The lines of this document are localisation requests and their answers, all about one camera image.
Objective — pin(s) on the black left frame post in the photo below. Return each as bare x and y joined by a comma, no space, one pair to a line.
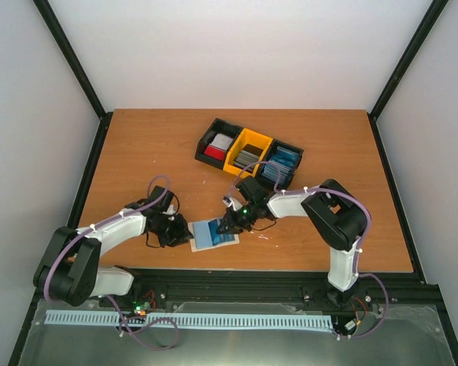
62,41

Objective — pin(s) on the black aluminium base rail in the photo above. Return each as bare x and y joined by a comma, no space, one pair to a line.
308,291

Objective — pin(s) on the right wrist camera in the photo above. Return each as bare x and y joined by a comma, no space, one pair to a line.
232,203

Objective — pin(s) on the grey card stack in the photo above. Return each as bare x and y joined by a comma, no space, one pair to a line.
248,155

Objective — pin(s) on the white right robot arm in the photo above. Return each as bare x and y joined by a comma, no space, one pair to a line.
340,219

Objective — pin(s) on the light blue cable duct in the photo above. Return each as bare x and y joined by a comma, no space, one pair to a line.
211,321

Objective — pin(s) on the red and white card stack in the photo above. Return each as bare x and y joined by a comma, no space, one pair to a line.
218,147

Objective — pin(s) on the beige card holder wallet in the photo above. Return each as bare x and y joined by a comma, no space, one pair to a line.
217,240

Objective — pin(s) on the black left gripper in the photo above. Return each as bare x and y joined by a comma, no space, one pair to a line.
182,233

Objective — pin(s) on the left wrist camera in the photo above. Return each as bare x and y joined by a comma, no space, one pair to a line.
171,211

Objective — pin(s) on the black right frame post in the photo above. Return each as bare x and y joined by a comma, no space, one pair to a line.
418,38

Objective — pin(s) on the blue card stack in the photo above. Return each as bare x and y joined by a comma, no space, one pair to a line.
281,166

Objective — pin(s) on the yellow middle card bin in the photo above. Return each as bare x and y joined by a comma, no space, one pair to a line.
246,136

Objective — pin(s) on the black card bin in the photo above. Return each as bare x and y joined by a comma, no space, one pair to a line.
277,144
217,126

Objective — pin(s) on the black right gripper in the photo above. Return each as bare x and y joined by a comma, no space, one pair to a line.
232,229

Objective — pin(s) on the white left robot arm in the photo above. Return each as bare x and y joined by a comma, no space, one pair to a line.
70,268

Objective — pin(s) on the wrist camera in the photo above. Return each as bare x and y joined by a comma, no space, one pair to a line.
232,203
171,211

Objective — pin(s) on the metal front plate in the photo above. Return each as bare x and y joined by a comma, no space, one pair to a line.
404,335

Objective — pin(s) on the black frame post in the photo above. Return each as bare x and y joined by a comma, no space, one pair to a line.
62,41
418,38

